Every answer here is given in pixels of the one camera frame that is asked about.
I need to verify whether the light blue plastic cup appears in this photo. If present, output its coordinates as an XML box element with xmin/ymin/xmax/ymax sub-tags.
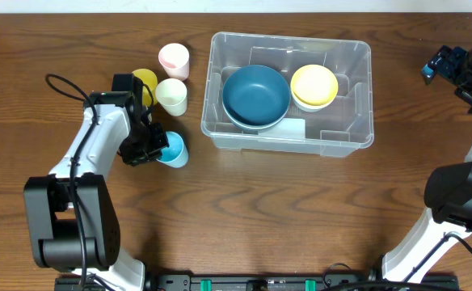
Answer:
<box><xmin>157</xmin><ymin>131</ymin><xmax>189</xmax><ymax>168</ymax></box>

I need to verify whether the cream white plastic cup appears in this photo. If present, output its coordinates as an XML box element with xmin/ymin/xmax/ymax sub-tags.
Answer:
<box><xmin>155</xmin><ymin>78</ymin><xmax>188</xmax><ymax>116</ymax></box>

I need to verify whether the yellow cup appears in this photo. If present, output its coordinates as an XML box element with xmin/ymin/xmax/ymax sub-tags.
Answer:
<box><xmin>133</xmin><ymin>69</ymin><xmax>158</xmax><ymax>107</ymax></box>

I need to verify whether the pink plastic cup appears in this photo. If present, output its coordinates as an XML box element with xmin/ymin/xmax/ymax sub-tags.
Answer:
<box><xmin>158</xmin><ymin>43</ymin><xmax>190</xmax><ymax>81</ymax></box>

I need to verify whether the dark blue large bowl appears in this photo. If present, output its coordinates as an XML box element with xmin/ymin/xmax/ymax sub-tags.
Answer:
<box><xmin>225</xmin><ymin>111</ymin><xmax>285</xmax><ymax>131</ymax></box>

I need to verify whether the yellow small bowl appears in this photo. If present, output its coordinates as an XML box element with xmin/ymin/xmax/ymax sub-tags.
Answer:
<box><xmin>290</xmin><ymin>65</ymin><xmax>339</xmax><ymax>106</ymax></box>

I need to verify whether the white small bowl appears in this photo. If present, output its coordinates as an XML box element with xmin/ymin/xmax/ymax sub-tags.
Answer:
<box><xmin>293</xmin><ymin>96</ymin><xmax>332</xmax><ymax>112</ymax></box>

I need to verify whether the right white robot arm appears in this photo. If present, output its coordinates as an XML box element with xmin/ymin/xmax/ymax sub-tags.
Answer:
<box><xmin>371</xmin><ymin>46</ymin><xmax>472</xmax><ymax>289</ymax></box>

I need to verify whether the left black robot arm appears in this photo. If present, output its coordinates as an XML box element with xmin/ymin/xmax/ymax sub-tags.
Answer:
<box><xmin>23</xmin><ymin>74</ymin><xmax>169</xmax><ymax>290</ymax></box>

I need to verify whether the clear plastic storage container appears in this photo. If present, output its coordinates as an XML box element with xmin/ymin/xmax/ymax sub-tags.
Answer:
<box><xmin>201</xmin><ymin>32</ymin><xmax>374</xmax><ymax>158</ymax></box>

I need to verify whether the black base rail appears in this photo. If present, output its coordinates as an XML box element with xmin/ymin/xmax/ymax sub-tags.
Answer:
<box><xmin>53</xmin><ymin>271</ymin><xmax>461</xmax><ymax>291</ymax></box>

